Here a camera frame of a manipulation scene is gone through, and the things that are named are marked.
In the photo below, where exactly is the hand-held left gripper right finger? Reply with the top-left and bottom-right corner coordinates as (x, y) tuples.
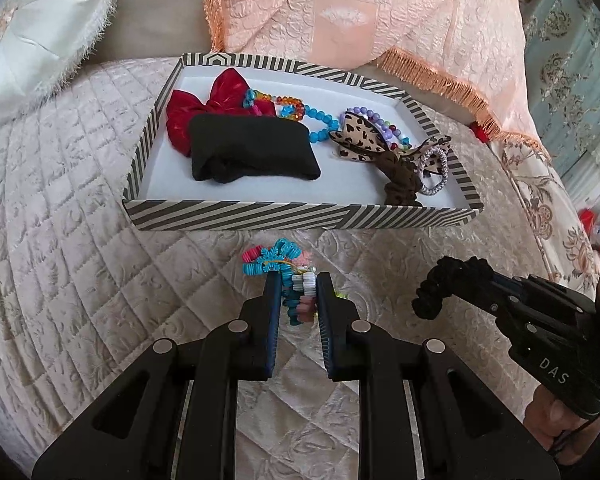
(316, 272), (561, 480)

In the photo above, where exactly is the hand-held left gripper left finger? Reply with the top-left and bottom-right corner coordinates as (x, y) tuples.
(31, 272), (283, 480)

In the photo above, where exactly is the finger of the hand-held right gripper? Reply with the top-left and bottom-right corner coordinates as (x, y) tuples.
(457, 282), (531, 333)
(457, 269), (598, 308)

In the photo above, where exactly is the black scrunchie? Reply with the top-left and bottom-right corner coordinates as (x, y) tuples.
(414, 256), (496, 320)

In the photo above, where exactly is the bunch of colourful hair ties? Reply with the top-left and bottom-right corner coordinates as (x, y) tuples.
(241, 238), (341, 328)

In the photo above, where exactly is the striped cardboard box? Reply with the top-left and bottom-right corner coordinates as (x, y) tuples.
(122, 51), (483, 231)

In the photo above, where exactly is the rhinestone hair tie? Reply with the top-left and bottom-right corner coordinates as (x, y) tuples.
(414, 147), (450, 197)

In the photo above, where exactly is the blue bead bracelet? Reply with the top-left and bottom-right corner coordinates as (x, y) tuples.
(280, 102), (341, 144)

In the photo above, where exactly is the purple bead bracelet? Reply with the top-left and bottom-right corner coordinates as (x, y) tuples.
(344, 106), (412, 150)

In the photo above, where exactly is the multicolour bead bracelet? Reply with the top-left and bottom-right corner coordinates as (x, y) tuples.
(244, 89), (303, 122)

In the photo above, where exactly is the red satin hair bow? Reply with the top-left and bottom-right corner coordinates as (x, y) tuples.
(166, 68), (276, 157)

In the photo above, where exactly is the person's right hand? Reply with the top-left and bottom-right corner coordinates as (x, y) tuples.
(525, 389), (590, 456)

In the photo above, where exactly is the floral embroidered bedding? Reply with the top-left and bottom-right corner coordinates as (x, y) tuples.
(490, 130), (600, 293)

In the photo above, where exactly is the red cloth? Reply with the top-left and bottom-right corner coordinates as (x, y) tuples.
(580, 207), (600, 251)

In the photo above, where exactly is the leopard bow brown scrunchie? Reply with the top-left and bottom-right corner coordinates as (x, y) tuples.
(328, 112), (453, 207)

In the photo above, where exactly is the small black cushion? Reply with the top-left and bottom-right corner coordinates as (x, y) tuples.
(189, 114), (322, 182)

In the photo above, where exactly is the blue patterned curtain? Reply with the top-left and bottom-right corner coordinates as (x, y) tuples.
(520, 0), (600, 186)

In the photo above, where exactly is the beige quilted bedspread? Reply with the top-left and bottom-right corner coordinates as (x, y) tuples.
(0, 57), (600, 480)

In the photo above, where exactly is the pink fringed blanket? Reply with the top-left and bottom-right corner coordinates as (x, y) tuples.
(203, 0), (553, 161)

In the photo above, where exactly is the beige headboard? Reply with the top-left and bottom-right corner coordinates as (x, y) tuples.
(90, 0), (221, 66)

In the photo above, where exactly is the round white satin pillow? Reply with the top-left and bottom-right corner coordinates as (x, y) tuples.
(0, 0), (126, 131)

